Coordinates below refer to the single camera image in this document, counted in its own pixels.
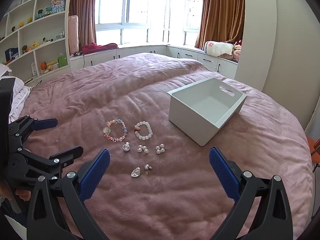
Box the bay window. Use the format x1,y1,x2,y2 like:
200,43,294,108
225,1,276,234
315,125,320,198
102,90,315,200
95,0,206,47

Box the pink fleece blanket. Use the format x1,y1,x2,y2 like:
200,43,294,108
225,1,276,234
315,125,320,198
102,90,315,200
10,52,315,240

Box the red cloth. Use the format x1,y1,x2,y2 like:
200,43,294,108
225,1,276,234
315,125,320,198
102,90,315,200
81,42,118,54

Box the white quilt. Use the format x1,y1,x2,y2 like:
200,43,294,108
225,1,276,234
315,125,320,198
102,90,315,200
0,64,32,121

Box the blue box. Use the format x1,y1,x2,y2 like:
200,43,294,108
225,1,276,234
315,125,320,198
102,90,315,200
5,48,19,60

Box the pink tower appliance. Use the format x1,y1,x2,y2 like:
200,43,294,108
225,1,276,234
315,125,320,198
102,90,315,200
68,15,80,55

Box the person's left hand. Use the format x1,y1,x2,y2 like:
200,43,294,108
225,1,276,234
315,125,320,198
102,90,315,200
15,187,34,204

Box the brown curtain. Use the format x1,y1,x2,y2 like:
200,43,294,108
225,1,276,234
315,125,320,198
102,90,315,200
195,0,246,51
69,0,98,48

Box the orange chair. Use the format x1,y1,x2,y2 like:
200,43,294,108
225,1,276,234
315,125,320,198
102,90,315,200
306,137,320,166

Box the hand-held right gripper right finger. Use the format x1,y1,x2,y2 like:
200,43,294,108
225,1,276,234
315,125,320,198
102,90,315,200
209,147,293,240

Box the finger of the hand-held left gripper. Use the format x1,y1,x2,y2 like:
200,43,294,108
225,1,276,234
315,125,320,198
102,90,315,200
9,115,58,145
17,146,84,179

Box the white bead bracelet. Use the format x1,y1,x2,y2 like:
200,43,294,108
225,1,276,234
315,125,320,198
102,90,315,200
134,121,153,140

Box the white window seat cabinets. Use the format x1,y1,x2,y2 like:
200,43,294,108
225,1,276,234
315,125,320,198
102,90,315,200
70,45,238,73

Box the colourful flower decoration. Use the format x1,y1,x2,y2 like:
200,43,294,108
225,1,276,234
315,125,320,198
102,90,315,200
51,0,66,13

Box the white wall shelf unit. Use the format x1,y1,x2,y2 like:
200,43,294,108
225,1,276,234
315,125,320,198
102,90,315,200
0,0,72,81

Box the green toy box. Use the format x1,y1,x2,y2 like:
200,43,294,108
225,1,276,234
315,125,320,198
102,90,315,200
57,53,68,68

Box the teal figurines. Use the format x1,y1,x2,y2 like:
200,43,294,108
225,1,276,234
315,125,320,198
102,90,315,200
36,6,53,20

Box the white rolled plush pillow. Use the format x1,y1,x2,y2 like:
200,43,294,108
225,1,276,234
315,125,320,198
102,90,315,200
204,41,235,57

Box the white storage box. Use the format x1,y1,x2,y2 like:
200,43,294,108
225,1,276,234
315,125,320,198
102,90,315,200
166,77,247,147

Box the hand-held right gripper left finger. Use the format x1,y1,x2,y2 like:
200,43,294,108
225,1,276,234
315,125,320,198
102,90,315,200
26,148,111,240

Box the colourful bead bracelet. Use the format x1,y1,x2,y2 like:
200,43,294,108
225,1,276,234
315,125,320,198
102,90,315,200
103,119,128,142

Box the pink and red plush toys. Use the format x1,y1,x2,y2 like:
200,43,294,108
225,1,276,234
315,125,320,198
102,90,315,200
226,39,243,61

